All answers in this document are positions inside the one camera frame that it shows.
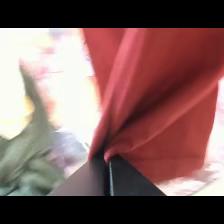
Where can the red T-shirt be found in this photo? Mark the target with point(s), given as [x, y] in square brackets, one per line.
[156, 100]

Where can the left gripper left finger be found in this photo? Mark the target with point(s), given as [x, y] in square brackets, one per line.
[88, 181]

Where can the olive green garment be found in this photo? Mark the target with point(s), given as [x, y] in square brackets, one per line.
[25, 163]

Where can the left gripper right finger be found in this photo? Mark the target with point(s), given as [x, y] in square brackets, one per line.
[131, 181]

